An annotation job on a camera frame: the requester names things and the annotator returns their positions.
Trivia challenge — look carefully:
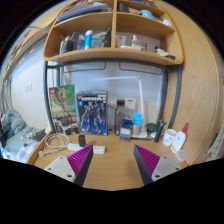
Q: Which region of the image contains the dark green round tin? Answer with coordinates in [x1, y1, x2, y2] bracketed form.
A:
[146, 123, 158, 133]

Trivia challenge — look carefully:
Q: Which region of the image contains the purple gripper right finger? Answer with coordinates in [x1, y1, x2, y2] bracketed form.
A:
[134, 145, 181, 185]

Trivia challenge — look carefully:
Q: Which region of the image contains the small clear plastic container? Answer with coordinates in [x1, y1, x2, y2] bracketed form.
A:
[174, 150, 188, 163]

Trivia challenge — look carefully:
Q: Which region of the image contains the green Groot lego box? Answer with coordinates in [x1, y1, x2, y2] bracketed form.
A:
[49, 85, 79, 135]

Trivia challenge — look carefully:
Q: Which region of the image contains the white bottle red cap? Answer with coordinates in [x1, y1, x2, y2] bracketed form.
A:
[171, 124, 188, 153]

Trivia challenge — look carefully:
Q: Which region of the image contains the bed with blue bedding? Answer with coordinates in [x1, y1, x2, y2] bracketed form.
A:
[0, 109, 46, 163]

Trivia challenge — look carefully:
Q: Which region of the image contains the white coiled cable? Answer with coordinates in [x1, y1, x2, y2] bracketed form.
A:
[38, 132, 72, 158]

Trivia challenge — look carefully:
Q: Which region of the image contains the black charger plug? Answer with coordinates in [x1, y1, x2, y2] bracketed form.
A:
[78, 134, 86, 147]

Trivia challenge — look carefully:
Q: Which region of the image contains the blue robot model box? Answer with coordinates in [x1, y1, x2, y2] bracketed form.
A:
[76, 91, 108, 135]

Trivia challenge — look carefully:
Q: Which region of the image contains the blue white spray bottle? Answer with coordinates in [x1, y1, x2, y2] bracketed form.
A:
[84, 30, 93, 49]

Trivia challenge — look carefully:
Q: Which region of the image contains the light blue slim box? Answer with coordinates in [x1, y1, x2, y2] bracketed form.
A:
[132, 113, 142, 135]

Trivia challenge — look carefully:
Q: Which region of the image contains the dark glass water bottle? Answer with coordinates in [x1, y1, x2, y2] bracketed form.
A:
[114, 99, 125, 136]

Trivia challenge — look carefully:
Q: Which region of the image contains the black electric shaver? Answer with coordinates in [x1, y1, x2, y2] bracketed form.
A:
[154, 120, 166, 143]

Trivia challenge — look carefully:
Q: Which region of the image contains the clear pump bottle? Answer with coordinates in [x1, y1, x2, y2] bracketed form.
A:
[131, 35, 140, 50]

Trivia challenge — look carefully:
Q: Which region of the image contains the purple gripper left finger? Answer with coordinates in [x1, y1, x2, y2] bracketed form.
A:
[45, 145, 93, 186]

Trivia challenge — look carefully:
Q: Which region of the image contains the wooden wall shelf unit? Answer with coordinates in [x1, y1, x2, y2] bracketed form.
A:
[43, 0, 184, 66]

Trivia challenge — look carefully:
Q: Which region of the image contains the white mug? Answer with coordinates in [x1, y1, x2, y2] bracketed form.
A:
[163, 129, 177, 146]

